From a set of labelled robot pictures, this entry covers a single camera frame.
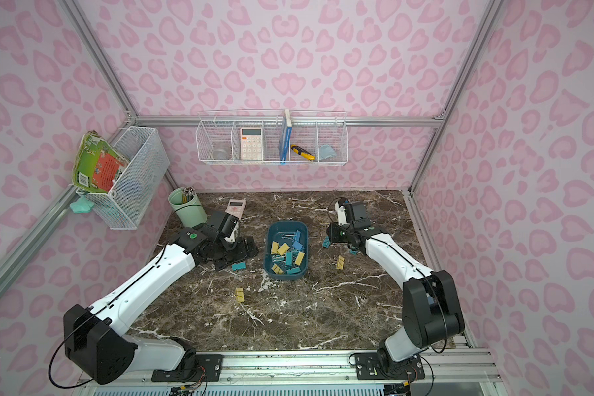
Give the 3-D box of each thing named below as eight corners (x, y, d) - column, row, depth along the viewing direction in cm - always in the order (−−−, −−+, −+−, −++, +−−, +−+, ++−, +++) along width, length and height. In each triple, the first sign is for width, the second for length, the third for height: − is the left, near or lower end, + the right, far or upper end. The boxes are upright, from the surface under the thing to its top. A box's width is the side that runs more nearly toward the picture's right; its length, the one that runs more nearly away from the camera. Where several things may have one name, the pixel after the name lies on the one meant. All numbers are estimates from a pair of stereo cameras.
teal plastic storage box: (262, 279, 94) (260, 273, 90) (268, 227, 109) (267, 220, 105) (308, 279, 93) (308, 273, 90) (308, 227, 109) (308, 220, 105)
